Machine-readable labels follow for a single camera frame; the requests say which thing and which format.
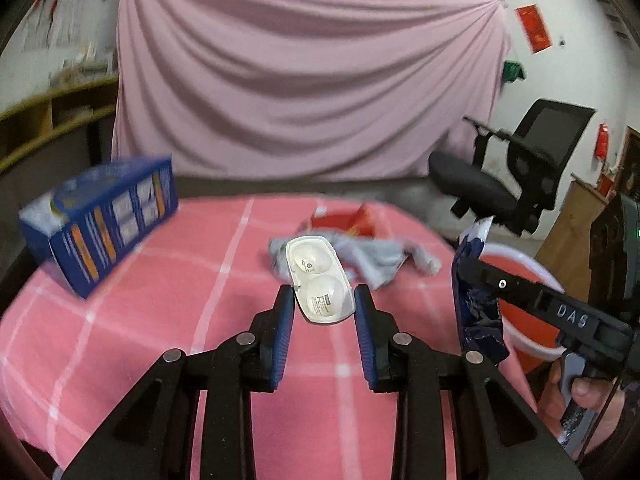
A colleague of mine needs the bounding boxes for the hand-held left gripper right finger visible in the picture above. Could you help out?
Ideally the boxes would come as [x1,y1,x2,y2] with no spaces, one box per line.
[352,284,583,480]

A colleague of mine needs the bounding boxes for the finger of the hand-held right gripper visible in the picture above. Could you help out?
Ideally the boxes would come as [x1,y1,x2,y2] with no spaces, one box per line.
[457,255,632,351]

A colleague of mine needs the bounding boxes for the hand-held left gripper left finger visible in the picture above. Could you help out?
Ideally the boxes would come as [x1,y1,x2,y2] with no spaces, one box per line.
[60,284,296,480]

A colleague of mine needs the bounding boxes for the red basin with white rim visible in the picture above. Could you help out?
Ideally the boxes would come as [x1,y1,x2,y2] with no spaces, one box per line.
[477,242,568,376]

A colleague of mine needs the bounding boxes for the blue foil snack wrapper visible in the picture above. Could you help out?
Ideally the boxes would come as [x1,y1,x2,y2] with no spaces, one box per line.
[452,217,511,366]

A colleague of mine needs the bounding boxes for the white plastic blister tray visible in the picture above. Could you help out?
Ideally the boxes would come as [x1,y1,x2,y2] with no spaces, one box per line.
[285,236,357,326]

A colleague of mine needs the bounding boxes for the grey plastic bag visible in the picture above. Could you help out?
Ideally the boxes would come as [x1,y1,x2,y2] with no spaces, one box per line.
[267,232,442,292]

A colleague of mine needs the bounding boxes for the person's right hand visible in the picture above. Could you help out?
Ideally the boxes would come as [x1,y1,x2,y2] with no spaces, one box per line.
[539,360,627,461]

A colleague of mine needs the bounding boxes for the wooden counter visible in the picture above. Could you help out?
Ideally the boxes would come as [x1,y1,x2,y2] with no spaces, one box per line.
[537,172,621,291]

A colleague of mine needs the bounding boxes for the dark wooden framed board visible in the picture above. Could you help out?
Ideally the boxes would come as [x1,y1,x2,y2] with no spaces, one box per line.
[622,127,640,196]

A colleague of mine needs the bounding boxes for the red hanging ornament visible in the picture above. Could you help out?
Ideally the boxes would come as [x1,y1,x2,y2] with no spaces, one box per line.
[595,122,611,161]

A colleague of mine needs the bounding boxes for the red snack packet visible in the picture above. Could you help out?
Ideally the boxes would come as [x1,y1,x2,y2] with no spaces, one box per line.
[302,202,377,238]

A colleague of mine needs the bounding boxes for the pink checked tablecloth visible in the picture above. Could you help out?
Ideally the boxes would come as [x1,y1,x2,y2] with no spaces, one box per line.
[0,195,538,480]

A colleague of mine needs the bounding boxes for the black office chair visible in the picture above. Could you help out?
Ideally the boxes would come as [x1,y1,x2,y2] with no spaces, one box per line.
[429,98,597,237]

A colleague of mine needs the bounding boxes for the blue cardboard box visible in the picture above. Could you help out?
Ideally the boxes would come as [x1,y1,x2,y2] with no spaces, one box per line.
[19,156,180,298]

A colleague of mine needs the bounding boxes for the pink hanging cloth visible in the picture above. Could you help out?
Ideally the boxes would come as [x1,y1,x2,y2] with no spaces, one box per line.
[111,0,512,181]

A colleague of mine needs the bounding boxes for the wooden low shelf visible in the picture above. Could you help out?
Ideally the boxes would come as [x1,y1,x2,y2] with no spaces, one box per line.
[0,75,118,171]

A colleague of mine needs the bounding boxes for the stack of papers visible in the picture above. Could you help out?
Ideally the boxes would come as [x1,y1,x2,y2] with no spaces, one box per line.
[50,52,117,86]

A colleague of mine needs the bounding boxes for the red wall poster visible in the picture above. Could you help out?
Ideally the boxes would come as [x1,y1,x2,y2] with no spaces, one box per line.
[515,4,552,54]

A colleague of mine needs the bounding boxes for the white wall papers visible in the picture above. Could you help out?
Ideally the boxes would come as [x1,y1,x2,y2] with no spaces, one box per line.
[22,0,83,53]

